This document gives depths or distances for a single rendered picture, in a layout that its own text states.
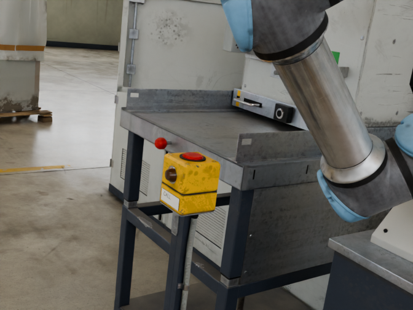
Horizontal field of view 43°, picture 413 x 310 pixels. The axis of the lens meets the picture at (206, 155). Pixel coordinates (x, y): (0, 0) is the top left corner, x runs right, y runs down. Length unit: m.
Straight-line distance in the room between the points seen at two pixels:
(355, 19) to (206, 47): 0.71
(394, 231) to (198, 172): 0.43
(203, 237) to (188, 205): 1.55
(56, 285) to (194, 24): 1.20
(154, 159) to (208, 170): 1.88
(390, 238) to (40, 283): 1.60
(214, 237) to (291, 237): 1.10
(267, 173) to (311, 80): 0.47
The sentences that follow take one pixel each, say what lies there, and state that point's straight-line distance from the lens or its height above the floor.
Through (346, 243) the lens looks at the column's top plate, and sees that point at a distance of 1.11.
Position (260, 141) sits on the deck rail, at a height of 0.89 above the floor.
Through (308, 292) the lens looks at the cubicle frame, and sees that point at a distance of 2.07.
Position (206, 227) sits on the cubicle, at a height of 0.20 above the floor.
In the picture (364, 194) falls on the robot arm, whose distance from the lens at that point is 0.95.
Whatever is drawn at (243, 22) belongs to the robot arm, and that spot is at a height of 1.16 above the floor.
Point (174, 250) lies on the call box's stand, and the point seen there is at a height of 0.71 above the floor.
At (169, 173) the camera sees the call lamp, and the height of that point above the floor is 0.88.
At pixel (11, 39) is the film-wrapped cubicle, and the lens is 4.93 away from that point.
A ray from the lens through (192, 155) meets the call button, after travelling 0.98.
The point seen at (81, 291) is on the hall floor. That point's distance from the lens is 2.30.
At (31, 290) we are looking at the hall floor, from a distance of 2.32.
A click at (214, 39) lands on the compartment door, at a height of 1.07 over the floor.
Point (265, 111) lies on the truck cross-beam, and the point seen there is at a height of 0.88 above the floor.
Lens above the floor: 1.16
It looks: 15 degrees down
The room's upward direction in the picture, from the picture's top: 7 degrees clockwise
